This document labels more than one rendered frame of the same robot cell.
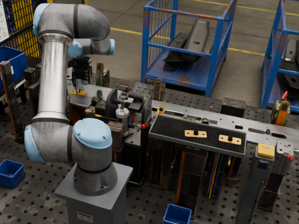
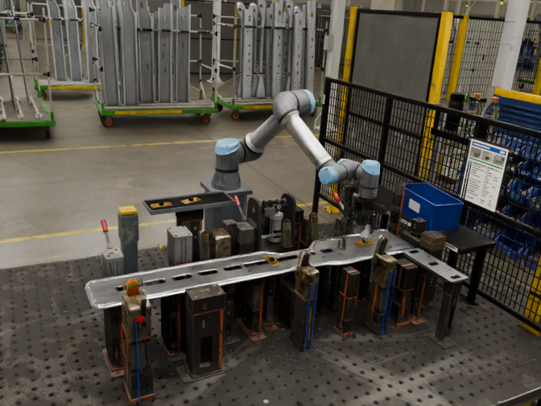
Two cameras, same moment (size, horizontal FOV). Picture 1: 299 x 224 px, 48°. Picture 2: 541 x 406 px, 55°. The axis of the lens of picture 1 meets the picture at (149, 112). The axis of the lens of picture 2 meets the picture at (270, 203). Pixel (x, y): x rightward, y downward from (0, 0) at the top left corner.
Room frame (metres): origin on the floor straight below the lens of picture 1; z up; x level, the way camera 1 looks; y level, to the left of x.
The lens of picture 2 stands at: (2.76, -1.38, 1.95)
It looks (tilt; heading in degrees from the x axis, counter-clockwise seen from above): 21 degrees down; 136
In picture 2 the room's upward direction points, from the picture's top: 4 degrees clockwise
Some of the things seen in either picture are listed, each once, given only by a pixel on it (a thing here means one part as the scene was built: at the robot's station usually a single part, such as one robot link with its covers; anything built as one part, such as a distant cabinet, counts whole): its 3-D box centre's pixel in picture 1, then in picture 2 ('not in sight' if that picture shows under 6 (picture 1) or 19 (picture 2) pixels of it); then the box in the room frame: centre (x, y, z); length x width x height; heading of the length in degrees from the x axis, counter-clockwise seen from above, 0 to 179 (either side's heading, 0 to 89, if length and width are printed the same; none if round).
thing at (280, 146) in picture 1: (274, 178); (113, 295); (1.11, -0.59, 0.88); 0.11 x 0.10 x 0.36; 165
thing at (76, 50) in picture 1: (78, 46); (348, 169); (1.44, 0.34, 1.32); 0.11 x 0.11 x 0.08; 5
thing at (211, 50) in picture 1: (191, 37); not in sight; (3.77, -0.44, 0.47); 1.20 x 0.80 x 0.95; 163
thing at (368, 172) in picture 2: not in sight; (369, 174); (1.53, 0.37, 1.32); 0.09 x 0.08 x 0.11; 5
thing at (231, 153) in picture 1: (197, 134); (189, 202); (1.04, -0.19, 1.16); 0.37 x 0.14 x 0.02; 75
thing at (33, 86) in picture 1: (40, 105); (406, 264); (1.62, 0.64, 0.85); 0.12 x 0.03 x 0.30; 165
